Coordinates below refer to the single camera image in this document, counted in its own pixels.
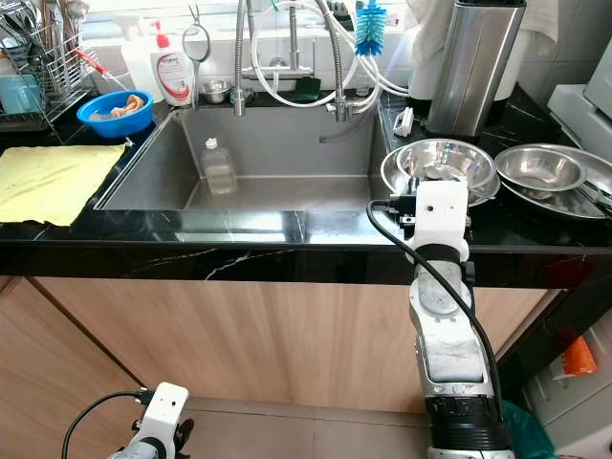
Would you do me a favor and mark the stainless steel mixing bowl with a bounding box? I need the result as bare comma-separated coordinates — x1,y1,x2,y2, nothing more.
494,143,589,192
395,140,498,192

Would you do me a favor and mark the steel spring kitchen faucet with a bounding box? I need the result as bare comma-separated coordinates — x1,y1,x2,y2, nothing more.
253,0,353,123

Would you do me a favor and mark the wide stainless steel basin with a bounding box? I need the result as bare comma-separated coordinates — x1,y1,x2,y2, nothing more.
380,140,503,204

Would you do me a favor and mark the small white plastic holder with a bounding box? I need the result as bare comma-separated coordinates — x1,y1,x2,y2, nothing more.
393,106,416,137

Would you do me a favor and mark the light wooden cabinet door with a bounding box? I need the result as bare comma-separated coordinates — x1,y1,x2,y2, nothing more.
48,277,293,407
0,277,144,459
277,282,565,417

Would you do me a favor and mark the stainless steel sink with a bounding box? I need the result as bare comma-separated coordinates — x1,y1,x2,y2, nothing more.
98,102,398,213

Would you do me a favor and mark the stainless steel knife block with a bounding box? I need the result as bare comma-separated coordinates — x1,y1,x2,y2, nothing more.
426,0,529,137

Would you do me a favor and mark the dark green sponge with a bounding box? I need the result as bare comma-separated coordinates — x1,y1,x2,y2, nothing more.
292,76,322,102

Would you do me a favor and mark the white towel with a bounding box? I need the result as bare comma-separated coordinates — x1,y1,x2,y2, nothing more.
402,0,470,101

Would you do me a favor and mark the stainless steel plate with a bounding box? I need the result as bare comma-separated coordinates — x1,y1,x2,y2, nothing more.
497,143,612,221

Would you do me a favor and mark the blue bottle brush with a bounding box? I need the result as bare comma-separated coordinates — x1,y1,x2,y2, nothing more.
354,0,389,56

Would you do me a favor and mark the clear plastic bottle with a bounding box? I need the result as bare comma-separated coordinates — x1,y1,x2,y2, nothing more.
201,137,239,197

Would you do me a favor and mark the yellow cloth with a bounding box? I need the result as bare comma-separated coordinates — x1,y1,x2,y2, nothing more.
0,143,128,228

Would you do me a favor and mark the white boxy appliance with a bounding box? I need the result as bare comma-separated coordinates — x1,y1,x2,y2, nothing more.
547,62,612,164

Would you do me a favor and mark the small steel bowl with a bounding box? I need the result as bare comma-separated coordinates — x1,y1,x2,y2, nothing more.
197,79,232,105

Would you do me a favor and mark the orange object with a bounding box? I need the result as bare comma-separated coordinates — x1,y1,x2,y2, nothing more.
562,335,599,379

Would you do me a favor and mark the green plastic bag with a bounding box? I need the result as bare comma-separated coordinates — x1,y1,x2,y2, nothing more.
497,400,557,459

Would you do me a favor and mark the blue plastic bowl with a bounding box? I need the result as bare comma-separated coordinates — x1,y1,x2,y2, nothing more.
76,90,155,140

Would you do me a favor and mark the white red pump soap bottle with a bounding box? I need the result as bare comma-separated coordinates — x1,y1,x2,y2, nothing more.
149,21,194,108

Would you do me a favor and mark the round metal strainer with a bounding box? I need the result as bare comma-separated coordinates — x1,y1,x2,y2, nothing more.
181,0,213,64

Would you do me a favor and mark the peach cloth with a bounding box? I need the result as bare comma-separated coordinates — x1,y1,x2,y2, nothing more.
107,93,144,119

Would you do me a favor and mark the white spray bottle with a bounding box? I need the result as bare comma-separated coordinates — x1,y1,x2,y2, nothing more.
115,14,162,97

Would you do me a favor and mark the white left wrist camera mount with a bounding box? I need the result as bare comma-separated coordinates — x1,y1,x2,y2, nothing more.
139,382,190,446

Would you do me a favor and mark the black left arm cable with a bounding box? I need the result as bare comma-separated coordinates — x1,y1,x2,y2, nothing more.
60,388,149,459

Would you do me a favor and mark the white flexible hose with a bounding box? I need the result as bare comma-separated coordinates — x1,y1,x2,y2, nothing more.
249,5,412,108

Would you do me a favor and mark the flexible metal tap hose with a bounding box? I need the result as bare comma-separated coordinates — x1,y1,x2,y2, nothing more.
233,0,255,118

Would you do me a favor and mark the metal wire dish rack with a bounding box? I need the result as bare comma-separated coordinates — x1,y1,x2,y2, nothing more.
0,0,101,130

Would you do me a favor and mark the red handled utensil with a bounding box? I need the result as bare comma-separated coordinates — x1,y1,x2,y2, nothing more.
72,48,111,79

